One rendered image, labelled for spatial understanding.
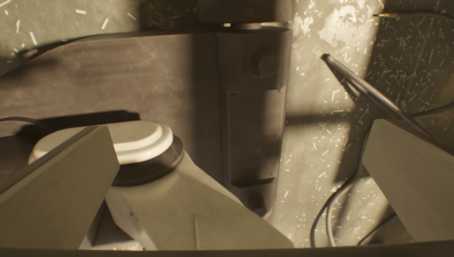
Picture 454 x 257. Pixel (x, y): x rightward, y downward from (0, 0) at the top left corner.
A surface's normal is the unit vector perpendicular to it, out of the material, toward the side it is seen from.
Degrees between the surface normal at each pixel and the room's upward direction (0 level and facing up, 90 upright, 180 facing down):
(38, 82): 0
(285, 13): 31
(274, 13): 12
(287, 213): 0
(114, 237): 90
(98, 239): 90
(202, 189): 90
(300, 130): 0
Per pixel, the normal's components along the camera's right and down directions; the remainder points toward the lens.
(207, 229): -0.11, -0.99
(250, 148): 0.20, 0.46
